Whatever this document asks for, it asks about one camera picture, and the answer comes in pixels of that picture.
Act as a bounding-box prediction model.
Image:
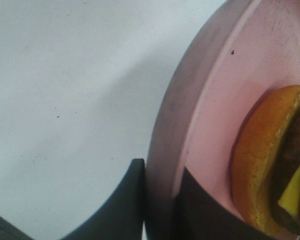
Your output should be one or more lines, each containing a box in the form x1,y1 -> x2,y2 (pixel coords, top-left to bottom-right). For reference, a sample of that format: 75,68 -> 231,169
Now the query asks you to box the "pink round plate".
145,0 -> 300,240

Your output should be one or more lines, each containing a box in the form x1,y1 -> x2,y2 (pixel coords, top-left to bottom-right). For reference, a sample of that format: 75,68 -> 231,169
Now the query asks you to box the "toy burger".
230,85 -> 300,237

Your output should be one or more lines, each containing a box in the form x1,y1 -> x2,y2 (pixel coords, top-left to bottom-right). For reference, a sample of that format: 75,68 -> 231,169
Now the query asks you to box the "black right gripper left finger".
63,158 -> 145,240

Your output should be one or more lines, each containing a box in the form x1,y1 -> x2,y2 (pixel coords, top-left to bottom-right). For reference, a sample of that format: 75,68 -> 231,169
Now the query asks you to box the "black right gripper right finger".
174,167 -> 299,240

